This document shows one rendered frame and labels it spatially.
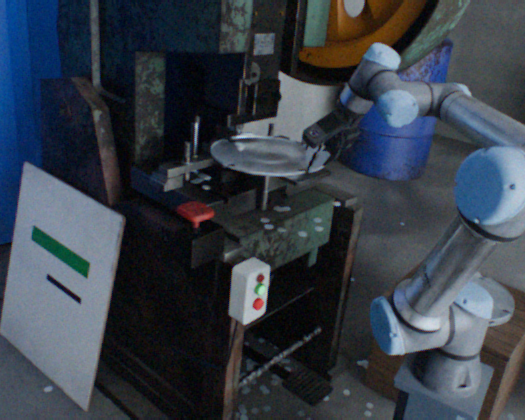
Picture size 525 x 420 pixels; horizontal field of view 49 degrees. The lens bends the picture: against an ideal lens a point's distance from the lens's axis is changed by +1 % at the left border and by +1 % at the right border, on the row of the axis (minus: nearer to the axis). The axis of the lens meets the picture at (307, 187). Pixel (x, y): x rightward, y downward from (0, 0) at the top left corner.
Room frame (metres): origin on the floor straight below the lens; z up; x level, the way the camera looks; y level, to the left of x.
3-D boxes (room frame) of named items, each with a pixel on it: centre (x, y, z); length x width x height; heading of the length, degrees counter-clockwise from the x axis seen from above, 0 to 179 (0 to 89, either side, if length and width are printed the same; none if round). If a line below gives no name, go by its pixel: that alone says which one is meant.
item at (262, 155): (1.41, 0.12, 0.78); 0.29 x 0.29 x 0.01
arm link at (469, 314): (1.04, -0.36, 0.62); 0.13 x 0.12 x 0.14; 115
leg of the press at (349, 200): (1.78, 0.18, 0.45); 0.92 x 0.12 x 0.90; 54
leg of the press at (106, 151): (1.35, 0.50, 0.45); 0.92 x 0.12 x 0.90; 54
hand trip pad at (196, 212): (1.08, 0.23, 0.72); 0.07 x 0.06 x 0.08; 54
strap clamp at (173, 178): (1.35, 0.32, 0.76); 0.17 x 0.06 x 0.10; 144
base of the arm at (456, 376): (1.04, -0.37, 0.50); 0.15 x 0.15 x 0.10
